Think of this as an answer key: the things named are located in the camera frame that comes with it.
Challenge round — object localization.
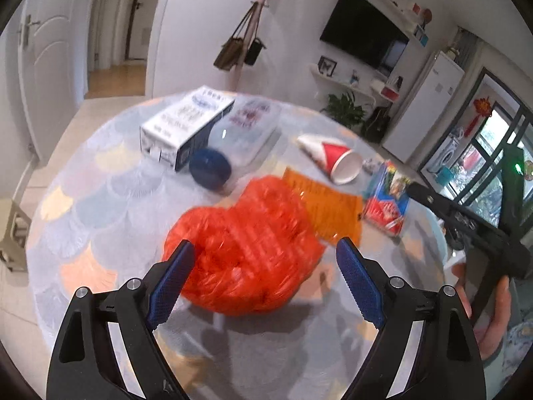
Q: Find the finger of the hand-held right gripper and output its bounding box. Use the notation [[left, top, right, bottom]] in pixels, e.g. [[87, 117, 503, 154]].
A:
[[406, 183, 502, 243]]

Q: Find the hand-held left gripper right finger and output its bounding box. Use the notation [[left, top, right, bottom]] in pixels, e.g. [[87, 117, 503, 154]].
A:
[[335, 237, 488, 400]]

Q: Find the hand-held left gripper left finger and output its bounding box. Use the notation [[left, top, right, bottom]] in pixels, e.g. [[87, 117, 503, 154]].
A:
[[46, 239, 196, 400]]

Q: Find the red plastic bag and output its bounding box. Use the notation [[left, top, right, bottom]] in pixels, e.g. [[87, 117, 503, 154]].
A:
[[164, 176, 326, 315]]

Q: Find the person's right hand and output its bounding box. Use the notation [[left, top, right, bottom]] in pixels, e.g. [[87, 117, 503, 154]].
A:
[[453, 263, 513, 360]]

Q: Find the colourful snack packet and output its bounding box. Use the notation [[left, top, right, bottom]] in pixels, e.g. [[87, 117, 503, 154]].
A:
[[361, 160, 412, 237]]

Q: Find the white washing machine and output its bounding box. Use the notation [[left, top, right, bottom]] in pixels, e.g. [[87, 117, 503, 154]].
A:
[[427, 127, 465, 176]]

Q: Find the orange plastic wrapper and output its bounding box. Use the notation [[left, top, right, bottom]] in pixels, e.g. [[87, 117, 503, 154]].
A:
[[282, 167, 364, 246]]

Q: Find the black bag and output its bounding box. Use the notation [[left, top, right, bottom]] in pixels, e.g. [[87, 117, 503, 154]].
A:
[[361, 106, 391, 143]]

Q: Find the white refrigerator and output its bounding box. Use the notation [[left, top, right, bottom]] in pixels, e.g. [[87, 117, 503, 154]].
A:
[[382, 51, 466, 163]]

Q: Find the red knot ornament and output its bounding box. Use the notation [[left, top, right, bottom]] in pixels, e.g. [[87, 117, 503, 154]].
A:
[[464, 97, 493, 138]]

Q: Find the red and white paper cup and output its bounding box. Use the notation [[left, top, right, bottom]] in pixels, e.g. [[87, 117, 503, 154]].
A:
[[297, 134, 363, 185]]

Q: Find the green potted plant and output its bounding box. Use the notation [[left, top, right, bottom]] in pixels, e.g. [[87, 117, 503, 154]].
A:
[[321, 92, 368, 131]]

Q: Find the white carton box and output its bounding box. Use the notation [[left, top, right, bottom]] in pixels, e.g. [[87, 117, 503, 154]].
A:
[[139, 86, 236, 172]]

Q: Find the clear plastic bottle blue cap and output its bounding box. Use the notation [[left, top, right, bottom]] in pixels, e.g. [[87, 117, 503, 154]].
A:
[[189, 99, 282, 194]]

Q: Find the brown handbag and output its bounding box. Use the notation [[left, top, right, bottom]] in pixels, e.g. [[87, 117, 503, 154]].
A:
[[214, 3, 259, 72]]

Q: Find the black handbag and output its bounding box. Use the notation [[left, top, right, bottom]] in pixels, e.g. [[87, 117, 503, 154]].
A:
[[244, 37, 266, 66]]

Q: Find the white door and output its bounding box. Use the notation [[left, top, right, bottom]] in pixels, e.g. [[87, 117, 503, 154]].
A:
[[19, 0, 103, 160]]

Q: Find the white wall shelf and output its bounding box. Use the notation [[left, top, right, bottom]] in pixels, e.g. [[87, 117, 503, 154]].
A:
[[308, 63, 401, 101]]

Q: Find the black picture frame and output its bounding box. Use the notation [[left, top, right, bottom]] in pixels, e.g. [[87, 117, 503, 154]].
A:
[[317, 55, 338, 77]]

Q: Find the black wall television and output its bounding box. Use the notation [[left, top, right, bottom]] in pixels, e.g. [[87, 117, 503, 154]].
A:
[[320, 0, 409, 72]]

